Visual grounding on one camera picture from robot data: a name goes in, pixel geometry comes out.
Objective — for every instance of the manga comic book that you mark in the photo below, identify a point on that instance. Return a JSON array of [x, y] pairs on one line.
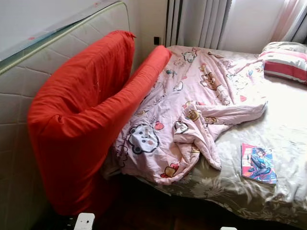
[[259, 163]]

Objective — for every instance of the pink cartoon print blanket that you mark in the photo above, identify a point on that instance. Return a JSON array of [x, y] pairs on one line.
[[192, 86]]

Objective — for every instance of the striped cartoon bolster pillow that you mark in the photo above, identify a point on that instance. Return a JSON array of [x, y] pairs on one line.
[[285, 62]]

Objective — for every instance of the sheer pink curtain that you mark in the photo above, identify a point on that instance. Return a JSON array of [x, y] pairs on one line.
[[288, 19]]

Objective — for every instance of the red folded futon mattress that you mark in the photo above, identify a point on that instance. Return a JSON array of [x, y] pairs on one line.
[[76, 96]]

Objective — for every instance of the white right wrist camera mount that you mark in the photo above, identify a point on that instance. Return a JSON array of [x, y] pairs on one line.
[[229, 228]]

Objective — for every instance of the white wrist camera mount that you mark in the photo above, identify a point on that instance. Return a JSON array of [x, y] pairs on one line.
[[229, 228], [85, 222]]

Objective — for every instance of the black wall socket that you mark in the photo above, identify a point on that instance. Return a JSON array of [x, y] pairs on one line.
[[156, 40]]

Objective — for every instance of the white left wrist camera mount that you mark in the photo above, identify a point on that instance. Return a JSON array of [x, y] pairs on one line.
[[85, 222]]

